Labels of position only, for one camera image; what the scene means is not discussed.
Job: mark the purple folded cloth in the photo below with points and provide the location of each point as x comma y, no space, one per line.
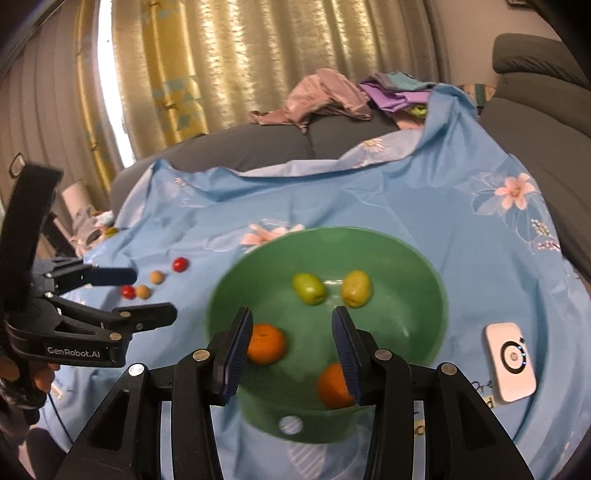
392,94

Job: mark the white pocket device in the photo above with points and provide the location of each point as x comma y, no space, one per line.
508,360

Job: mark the beige shiny curtain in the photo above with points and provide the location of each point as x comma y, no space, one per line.
277,46

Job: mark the grey sofa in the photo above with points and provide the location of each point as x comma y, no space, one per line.
277,143

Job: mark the green cloth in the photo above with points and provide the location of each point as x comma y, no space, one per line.
418,110

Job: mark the yellow-green jujube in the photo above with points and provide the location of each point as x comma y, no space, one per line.
356,288

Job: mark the patterned pillow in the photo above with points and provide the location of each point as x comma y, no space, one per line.
475,94

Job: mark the tan longan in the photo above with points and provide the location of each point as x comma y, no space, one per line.
157,277
142,292

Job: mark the green jujube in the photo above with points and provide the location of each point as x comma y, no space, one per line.
308,288

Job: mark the orange mandarin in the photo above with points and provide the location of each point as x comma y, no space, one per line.
331,385
267,344

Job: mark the person's left hand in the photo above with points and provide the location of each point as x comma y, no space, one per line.
45,378

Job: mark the red cherry tomato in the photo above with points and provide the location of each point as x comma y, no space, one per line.
128,291
179,264

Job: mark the yellow patterned curtain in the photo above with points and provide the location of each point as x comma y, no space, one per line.
171,92

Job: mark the pink crumpled cloth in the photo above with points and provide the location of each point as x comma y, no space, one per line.
318,97

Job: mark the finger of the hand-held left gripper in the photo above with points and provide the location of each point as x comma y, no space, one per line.
113,277
147,314

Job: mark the green plastic bowl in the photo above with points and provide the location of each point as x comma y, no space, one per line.
392,300

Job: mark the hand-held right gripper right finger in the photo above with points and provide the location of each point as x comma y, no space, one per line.
345,355

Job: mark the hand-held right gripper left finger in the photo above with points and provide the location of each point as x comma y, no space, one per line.
236,355

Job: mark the blue floral bed sheet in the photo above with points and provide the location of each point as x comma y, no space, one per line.
369,198

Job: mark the cloth clutter pile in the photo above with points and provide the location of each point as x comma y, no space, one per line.
83,217

